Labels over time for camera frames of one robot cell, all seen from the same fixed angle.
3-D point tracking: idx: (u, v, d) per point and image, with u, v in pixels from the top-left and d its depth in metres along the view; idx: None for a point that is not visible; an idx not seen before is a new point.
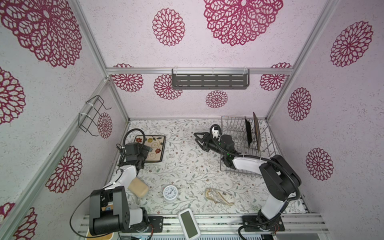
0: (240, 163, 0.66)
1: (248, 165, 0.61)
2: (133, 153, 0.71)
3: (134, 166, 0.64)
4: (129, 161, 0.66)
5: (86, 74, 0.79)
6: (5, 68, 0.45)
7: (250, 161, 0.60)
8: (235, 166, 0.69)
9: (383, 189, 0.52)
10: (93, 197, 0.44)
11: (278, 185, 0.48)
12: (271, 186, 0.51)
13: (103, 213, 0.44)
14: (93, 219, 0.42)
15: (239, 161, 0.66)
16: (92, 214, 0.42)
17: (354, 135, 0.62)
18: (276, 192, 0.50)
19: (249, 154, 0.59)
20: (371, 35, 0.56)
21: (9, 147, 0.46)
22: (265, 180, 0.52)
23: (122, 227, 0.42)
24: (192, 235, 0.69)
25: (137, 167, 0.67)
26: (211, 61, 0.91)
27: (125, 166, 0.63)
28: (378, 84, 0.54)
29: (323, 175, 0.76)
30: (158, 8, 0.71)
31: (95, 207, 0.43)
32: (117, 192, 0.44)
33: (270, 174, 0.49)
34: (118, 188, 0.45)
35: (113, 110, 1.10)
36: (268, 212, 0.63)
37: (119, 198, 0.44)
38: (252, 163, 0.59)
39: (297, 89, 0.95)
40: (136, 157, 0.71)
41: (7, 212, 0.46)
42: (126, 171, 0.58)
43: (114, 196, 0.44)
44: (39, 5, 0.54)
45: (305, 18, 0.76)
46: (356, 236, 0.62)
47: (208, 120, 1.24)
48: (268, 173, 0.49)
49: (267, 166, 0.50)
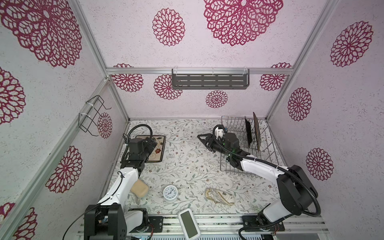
0: (249, 167, 0.61)
1: (260, 171, 0.57)
2: (137, 152, 0.65)
3: (135, 170, 0.59)
4: (132, 161, 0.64)
5: (86, 74, 0.79)
6: (5, 68, 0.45)
7: (263, 168, 0.54)
8: (243, 168, 0.65)
9: (382, 189, 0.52)
10: (88, 213, 0.41)
11: (296, 200, 0.44)
12: (286, 199, 0.47)
13: (98, 229, 0.43)
14: (88, 235, 0.40)
15: (248, 164, 0.61)
16: (87, 229, 0.41)
17: (354, 135, 0.62)
18: (291, 206, 0.47)
19: (266, 161, 0.57)
20: (371, 35, 0.56)
21: (9, 147, 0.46)
22: (282, 192, 0.48)
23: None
24: (192, 235, 0.69)
25: (140, 168, 0.62)
26: (211, 61, 0.91)
27: (127, 167, 0.59)
28: (378, 84, 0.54)
29: (323, 175, 0.76)
30: (158, 8, 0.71)
31: (91, 222, 0.41)
32: (112, 210, 0.41)
33: (288, 188, 0.44)
34: (115, 206, 0.42)
35: (113, 110, 1.10)
36: (270, 215, 0.63)
37: (114, 217, 0.41)
38: (265, 170, 0.54)
39: (297, 89, 0.95)
40: (139, 157, 0.66)
41: (7, 212, 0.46)
42: (125, 179, 0.53)
43: (110, 214, 0.41)
44: (39, 5, 0.54)
45: (305, 18, 0.76)
46: (356, 236, 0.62)
47: (208, 120, 1.24)
48: (287, 187, 0.45)
49: (286, 178, 0.46)
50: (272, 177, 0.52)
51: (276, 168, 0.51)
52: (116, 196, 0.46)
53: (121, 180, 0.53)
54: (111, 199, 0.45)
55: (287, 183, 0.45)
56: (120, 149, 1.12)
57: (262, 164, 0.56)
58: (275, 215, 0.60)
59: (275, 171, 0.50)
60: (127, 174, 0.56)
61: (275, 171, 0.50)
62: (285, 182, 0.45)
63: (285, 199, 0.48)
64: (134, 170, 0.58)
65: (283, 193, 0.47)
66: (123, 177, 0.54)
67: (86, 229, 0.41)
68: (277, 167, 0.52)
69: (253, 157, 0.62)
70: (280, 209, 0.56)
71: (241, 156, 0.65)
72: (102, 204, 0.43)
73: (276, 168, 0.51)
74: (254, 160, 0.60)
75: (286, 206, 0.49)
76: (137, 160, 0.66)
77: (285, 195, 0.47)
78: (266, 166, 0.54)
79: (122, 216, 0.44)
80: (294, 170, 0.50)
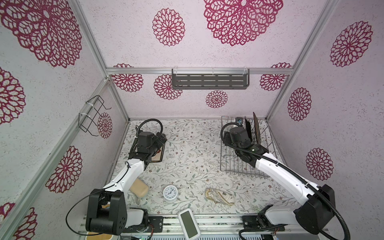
0: (267, 169, 0.52)
1: (280, 178, 0.49)
2: (145, 145, 0.67)
3: (142, 162, 0.60)
4: (140, 153, 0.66)
5: (86, 74, 0.79)
6: (5, 68, 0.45)
7: (288, 178, 0.47)
8: (257, 166, 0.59)
9: (382, 189, 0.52)
10: (92, 196, 0.43)
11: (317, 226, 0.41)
12: (305, 218, 0.44)
13: (100, 213, 0.44)
14: (90, 217, 0.42)
15: (268, 166, 0.51)
16: (90, 212, 0.42)
17: (354, 135, 0.62)
18: (308, 225, 0.44)
19: (293, 173, 0.47)
20: (371, 35, 0.56)
21: (9, 147, 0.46)
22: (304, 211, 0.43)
23: (115, 232, 0.42)
24: (192, 235, 0.69)
25: (147, 161, 0.64)
26: (211, 61, 0.91)
27: (134, 158, 0.61)
28: (378, 85, 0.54)
29: (323, 175, 0.76)
30: (158, 8, 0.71)
31: (94, 206, 0.42)
32: (114, 197, 0.42)
33: (316, 211, 0.40)
34: (118, 193, 0.43)
35: (113, 110, 1.10)
36: (272, 219, 0.62)
37: (116, 204, 0.42)
38: (288, 182, 0.47)
39: (297, 89, 0.95)
40: (147, 150, 0.67)
41: (7, 212, 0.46)
42: (132, 169, 0.55)
43: (112, 201, 0.42)
44: (38, 5, 0.54)
45: (305, 18, 0.76)
46: (356, 236, 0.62)
47: (208, 120, 1.24)
48: (315, 211, 0.40)
49: (315, 200, 0.40)
50: (295, 192, 0.46)
51: (304, 184, 0.44)
52: (120, 184, 0.48)
53: (127, 170, 0.54)
54: (115, 186, 0.47)
55: (316, 207, 0.39)
56: (120, 149, 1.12)
57: (287, 173, 0.48)
58: (280, 221, 0.59)
59: (303, 188, 0.44)
60: (134, 165, 0.57)
61: (302, 188, 0.44)
62: (315, 205, 0.39)
63: (302, 216, 0.45)
64: (140, 162, 0.59)
65: (304, 212, 0.43)
66: (130, 167, 0.56)
67: (89, 211, 0.42)
68: (306, 184, 0.44)
69: (275, 160, 0.52)
70: (285, 217, 0.55)
71: (258, 155, 0.54)
72: (106, 189, 0.45)
73: (305, 184, 0.44)
74: (276, 164, 0.50)
75: (302, 222, 0.46)
76: (144, 153, 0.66)
77: (305, 214, 0.43)
78: (293, 178, 0.46)
79: (123, 204, 0.45)
80: (324, 191, 0.44)
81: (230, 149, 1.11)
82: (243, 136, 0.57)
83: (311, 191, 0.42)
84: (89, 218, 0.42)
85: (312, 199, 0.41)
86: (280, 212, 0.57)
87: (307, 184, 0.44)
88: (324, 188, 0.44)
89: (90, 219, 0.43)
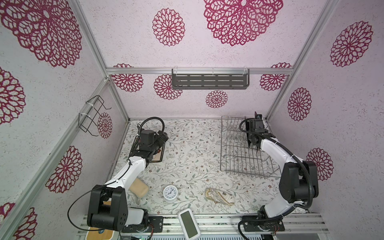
0: (268, 147, 0.62)
1: (275, 154, 0.57)
2: (147, 143, 0.67)
3: (143, 160, 0.60)
4: (142, 151, 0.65)
5: (86, 74, 0.79)
6: (5, 68, 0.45)
7: (279, 152, 0.55)
8: (261, 146, 0.66)
9: (382, 189, 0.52)
10: (93, 192, 0.43)
11: (290, 187, 0.47)
12: (285, 183, 0.49)
13: (101, 208, 0.45)
14: (91, 213, 0.43)
15: (268, 143, 0.61)
16: (91, 207, 0.43)
17: (354, 135, 0.62)
18: (286, 191, 0.49)
19: (284, 147, 0.57)
20: (371, 35, 0.56)
21: (9, 147, 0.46)
22: (284, 176, 0.49)
23: (116, 227, 0.42)
24: (192, 235, 0.69)
25: (148, 158, 0.64)
26: (211, 61, 0.91)
27: (135, 156, 0.62)
28: (378, 84, 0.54)
29: (323, 175, 0.76)
30: (158, 8, 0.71)
31: (96, 202, 0.43)
32: (116, 194, 0.43)
33: (291, 174, 0.46)
34: (119, 189, 0.44)
35: (113, 109, 1.09)
36: (270, 211, 0.63)
37: (117, 200, 0.42)
38: (279, 154, 0.55)
39: (297, 89, 0.95)
40: (148, 147, 0.68)
41: (7, 212, 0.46)
42: (133, 165, 0.56)
43: (113, 197, 0.43)
44: (38, 5, 0.54)
45: (305, 18, 0.76)
46: (356, 236, 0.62)
47: (208, 120, 1.24)
48: (290, 173, 0.46)
49: (294, 166, 0.47)
50: (283, 161, 0.52)
51: (290, 155, 0.52)
52: (122, 180, 0.48)
53: (129, 166, 0.55)
54: (117, 182, 0.47)
55: (292, 170, 0.46)
56: (120, 149, 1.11)
57: (281, 149, 0.56)
58: (275, 212, 0.61)
59: (288, 157, 0.51)
60: (136, 162, 0.58)
61: (288, 157, 0.51)
62: (291, 168, 0.46)
63: (283, 182, 0.50)
64: (142, 159, 0.60)
65: (284, 177, 0.49)
66: (132, 164, 0.56)
67: (90, 207, 0.43)
68: (291, 155, 0.52)
69: (276, 140, 0.61)
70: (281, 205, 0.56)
71: (262, 136, 0.65)
72: (108, 185, 0.46)
73: (291, 155, 0.52)
74: (274, 142, 0.60)
75: (283, 188, 0.51)
76: (146, 151, 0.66)
77: (285, 179, 0.49)
78: (284, 152, 0.54)
79: (124, 200, 0.45)
80: (307, 165, 0.49)
81: (230, 149, 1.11)
82: (257, 124, 0.71)
83: (295, 160, 0.50)
84: (90, 214, 0.43)
85: (291, 164, 0.48)
86: (276, 199, 0.59)
87: (292, 155, 0.52)
88: (308, 162, 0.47)
89: (92, 215, 0.43)
